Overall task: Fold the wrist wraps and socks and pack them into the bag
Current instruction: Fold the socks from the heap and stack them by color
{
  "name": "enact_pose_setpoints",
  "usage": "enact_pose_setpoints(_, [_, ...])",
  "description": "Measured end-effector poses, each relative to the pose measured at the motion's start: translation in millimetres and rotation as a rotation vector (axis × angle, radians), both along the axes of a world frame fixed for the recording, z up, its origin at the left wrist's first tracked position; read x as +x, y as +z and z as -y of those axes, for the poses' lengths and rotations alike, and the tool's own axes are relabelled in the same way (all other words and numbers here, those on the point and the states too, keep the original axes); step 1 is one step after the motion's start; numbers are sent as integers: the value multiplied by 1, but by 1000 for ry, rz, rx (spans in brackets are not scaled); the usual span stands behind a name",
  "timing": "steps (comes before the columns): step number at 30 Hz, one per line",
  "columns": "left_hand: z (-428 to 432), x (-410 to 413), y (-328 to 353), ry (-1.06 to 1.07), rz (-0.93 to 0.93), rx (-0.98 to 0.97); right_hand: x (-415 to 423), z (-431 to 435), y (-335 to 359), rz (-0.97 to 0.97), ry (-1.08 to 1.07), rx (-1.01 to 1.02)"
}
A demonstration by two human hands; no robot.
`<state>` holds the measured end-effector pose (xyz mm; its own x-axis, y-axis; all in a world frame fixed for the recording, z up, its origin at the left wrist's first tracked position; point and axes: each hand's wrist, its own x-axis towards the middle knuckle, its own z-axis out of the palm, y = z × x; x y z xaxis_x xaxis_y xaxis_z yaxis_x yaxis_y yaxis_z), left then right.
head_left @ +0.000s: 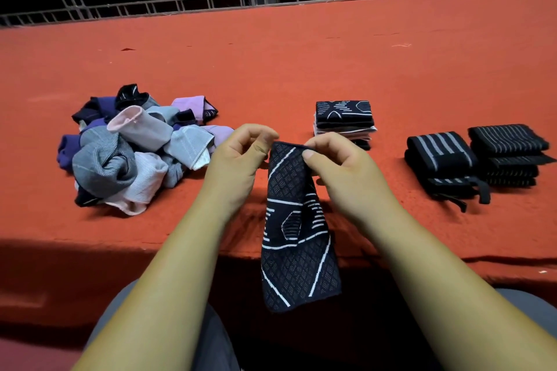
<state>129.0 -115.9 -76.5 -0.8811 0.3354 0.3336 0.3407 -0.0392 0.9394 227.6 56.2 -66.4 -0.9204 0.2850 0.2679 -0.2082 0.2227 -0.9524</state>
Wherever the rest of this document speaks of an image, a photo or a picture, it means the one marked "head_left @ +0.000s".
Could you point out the person's left hand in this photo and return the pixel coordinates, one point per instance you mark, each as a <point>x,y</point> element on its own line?
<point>230,175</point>

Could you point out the person's right hand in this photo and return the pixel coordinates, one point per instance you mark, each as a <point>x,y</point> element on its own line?
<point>348,183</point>

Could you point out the person's right thumb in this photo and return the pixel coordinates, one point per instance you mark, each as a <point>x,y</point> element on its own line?
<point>315,161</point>

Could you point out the person's left thumb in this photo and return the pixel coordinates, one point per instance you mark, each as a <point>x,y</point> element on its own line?
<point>260,151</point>

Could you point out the black white-patterned knit sleeve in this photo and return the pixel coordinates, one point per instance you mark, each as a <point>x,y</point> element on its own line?
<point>300,262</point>

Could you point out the person's left forearm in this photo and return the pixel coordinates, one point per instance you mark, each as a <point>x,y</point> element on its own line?
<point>165,288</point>

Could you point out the person's right forearm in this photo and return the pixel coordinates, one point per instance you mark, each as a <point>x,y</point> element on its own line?
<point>448,297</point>

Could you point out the stack of folded knit sleeves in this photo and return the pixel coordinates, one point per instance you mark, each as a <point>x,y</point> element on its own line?
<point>343,116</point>

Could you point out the red felt table cloth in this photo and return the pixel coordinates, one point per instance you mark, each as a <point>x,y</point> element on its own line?
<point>278,66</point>

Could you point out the stack of grey-striped black wraps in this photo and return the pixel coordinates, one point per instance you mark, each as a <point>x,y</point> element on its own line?
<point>444,157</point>

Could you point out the pile of mixed knit sleeves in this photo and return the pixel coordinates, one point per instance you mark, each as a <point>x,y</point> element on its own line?
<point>130,153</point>

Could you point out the stack of thin-striped black wraps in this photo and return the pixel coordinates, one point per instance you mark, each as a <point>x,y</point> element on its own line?
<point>507,149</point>

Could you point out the grey trousers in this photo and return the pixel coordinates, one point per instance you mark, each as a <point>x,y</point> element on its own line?
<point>217,340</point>

